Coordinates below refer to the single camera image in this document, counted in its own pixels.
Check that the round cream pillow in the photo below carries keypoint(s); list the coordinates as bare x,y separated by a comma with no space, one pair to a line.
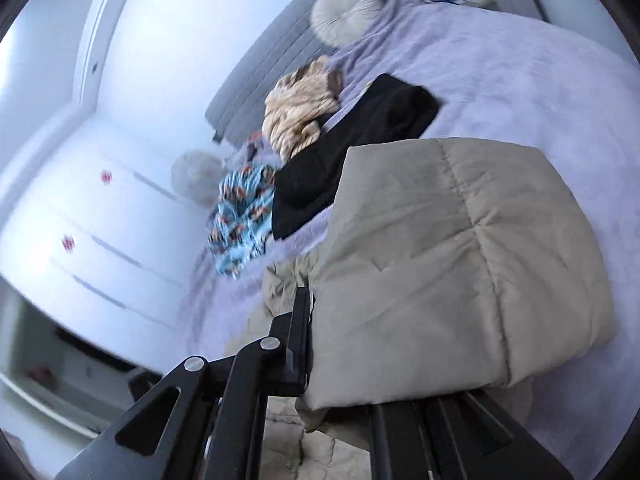
345,15

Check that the white shelf unit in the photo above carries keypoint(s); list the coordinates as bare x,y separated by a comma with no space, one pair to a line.
60,360

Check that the beige brown striped garment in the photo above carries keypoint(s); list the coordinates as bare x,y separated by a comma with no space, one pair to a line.
297,107

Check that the red sticker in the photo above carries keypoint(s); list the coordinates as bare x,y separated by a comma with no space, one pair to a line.
68,243
106,176

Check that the grey quilted headboard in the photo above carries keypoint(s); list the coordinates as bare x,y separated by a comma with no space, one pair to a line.
280,55

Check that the black garment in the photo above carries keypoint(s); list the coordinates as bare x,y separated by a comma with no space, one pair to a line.
350,135

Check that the white wardrobe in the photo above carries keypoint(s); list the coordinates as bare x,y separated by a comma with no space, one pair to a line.
100,220

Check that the beige puffer jacket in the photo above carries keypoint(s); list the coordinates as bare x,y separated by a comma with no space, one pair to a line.
440,260

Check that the blue printed garment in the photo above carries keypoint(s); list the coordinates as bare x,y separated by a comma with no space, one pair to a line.
242,220

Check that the white round fan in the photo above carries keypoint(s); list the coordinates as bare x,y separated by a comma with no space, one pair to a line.
195,177

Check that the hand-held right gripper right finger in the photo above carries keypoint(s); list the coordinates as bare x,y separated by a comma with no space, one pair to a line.
400,440

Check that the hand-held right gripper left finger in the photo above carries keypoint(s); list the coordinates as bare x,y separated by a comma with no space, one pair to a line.
292,350

